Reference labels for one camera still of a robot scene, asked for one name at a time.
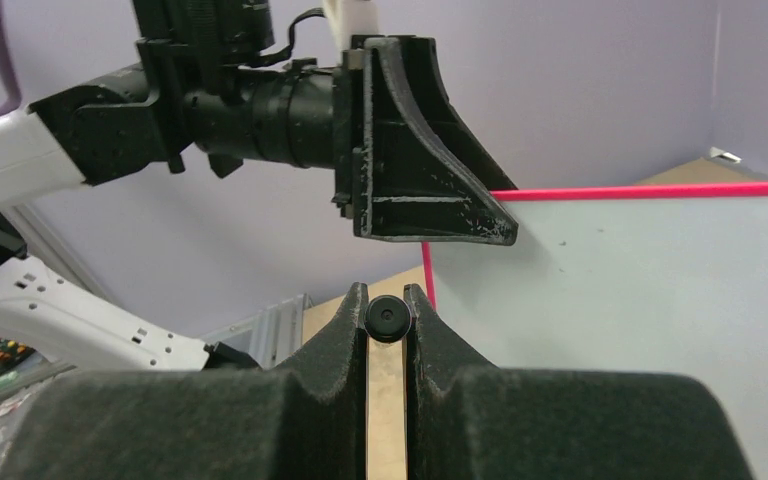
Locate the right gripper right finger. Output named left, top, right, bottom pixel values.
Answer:
left=404, top=285, right=752, bottom=479

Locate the aluminium extrusion post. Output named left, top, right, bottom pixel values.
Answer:
left=1, top=204, right=116, bottom=303

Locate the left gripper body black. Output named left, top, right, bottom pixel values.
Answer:
left=332, top=36, right=372, bottom=222

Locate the whiteboard with red frame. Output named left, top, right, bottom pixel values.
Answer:
left=423, top=182, right=768, bottom=479

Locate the black whiteboard marker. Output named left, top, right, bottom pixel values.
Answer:
left=364, top=295, right=412, bottom=343

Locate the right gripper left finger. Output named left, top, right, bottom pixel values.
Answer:
left=0, top=283, right=368, bottom=479

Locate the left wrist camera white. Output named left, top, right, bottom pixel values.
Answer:
left=322, top=0, right=380, bottom=52

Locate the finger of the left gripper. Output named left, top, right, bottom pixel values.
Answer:
left=354, top=36, right=518, bottom=246

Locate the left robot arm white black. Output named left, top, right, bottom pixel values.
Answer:
left=0, top=1, right=518, bottom=371

